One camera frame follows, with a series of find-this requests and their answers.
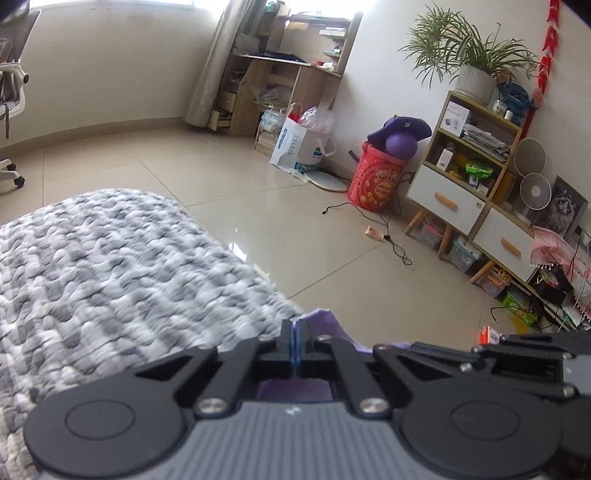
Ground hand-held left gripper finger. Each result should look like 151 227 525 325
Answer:
134 319 295 418
295 319 455 418

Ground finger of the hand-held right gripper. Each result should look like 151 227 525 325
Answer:
409 342 579 401

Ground purple pants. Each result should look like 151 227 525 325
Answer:
256 309 413 403

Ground green box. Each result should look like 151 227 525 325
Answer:
502 288 544 327

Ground clear storage box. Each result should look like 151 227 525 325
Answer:
478 264 514 299
445 236 484 274
410 216 452 251

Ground pink cloth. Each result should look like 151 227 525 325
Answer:
530 225 591 289

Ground framed animal picture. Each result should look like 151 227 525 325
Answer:
546 175 590 239

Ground wooden cabinet white drawers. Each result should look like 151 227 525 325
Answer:
405 90 551 291

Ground small white fan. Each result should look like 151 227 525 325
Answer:
519 173 553 220
512 137 549 177

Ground white flat board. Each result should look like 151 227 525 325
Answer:
307 170 350 193

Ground red bucket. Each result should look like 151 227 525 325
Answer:
347 142 410 214

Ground green packet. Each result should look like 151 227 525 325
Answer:
465 159 495 182

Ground grey white puckered quilt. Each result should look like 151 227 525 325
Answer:
0 187 308 480

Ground white paper bag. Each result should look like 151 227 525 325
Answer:
270 104 338 175

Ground stack of papers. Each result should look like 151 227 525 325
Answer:
462 122 512 161

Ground purple ball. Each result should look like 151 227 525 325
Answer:
385 134 419 158

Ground purple plastic lid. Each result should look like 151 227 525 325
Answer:
367 115 433 147

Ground white plastic bag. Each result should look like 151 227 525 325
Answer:
260 107 288 136

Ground clear plastic bag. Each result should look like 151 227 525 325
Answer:
298 106 336 136

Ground large white box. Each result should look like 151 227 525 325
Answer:
443 102 472 138

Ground blue bag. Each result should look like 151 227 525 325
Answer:
496 80 533 126

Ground wooden shelf desk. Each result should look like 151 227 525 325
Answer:
208 0 364 156

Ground potted spider plant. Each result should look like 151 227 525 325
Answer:
399 4 542 105

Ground grey curtain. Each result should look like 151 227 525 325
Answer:
185 0 242 126

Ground red hanging decoration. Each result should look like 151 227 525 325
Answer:
533 0 563 106

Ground white grey office chair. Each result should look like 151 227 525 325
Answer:
0 8 43 189

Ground black floor cable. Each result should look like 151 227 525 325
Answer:
322 172 415 267

